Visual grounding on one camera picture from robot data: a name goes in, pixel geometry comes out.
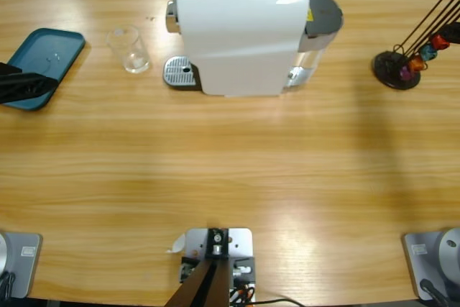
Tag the white paper tag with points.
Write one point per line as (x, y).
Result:
(178, 244)

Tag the purple coffee capsule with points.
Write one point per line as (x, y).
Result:
(406, 74)

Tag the yellow warning sticker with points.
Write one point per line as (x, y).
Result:
(308, 16)

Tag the teal plastic tray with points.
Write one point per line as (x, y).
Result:
(46, 48)

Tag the white coffee machine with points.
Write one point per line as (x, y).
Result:
(237, 44)

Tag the orange coffee capsule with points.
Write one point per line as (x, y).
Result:
(417, 65)

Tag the clear drinking glass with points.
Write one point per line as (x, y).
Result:
(127, 46)

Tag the black capsule holder with rods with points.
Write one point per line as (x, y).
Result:
(386, 66)

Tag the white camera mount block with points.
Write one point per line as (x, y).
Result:
(240, 242)

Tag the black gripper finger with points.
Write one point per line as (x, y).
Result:
(25, 87)
(453, 32)
(7, 69)

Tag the teal coffee capsule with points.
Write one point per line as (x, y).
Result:
(428, 52)

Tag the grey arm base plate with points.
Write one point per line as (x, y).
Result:
(25, 267)
(420, 264)

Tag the dark camera post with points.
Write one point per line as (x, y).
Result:
(212, 285)

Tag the red coffee capsule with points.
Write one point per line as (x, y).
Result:
(440, 41)

